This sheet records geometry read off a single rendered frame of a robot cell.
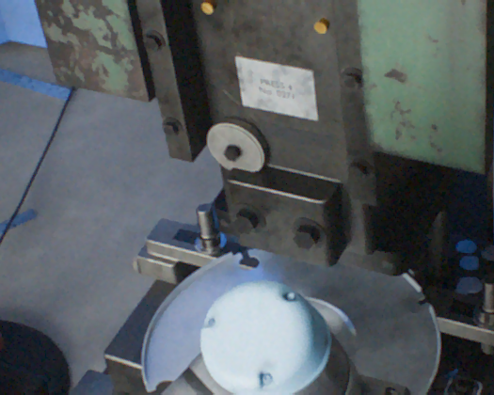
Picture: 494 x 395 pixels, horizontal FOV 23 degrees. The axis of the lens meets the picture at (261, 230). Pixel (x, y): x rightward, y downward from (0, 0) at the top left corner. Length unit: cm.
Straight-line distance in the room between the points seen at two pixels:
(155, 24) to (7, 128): 190
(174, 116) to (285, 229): 14
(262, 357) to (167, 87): 35
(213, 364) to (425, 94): 27
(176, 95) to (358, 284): 32
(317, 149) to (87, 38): 22
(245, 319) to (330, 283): 49
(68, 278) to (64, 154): 40
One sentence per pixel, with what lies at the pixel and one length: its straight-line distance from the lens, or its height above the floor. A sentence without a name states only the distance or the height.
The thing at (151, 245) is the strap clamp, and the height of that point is 75.
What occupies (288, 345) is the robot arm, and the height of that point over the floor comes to 111.
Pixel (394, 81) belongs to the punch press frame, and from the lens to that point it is 90.
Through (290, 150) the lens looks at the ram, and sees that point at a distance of 106.
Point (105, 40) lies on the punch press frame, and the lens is 102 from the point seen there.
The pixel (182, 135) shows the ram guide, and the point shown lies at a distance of 106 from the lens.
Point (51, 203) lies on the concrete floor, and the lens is 263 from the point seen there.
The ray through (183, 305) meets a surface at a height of 78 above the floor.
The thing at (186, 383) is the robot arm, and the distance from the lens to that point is 78.
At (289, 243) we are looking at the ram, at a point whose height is 91.
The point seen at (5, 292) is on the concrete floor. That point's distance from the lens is 246.
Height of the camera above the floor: 167
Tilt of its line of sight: 43 degrees down
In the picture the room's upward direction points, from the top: 9 degrees counter-clockwise
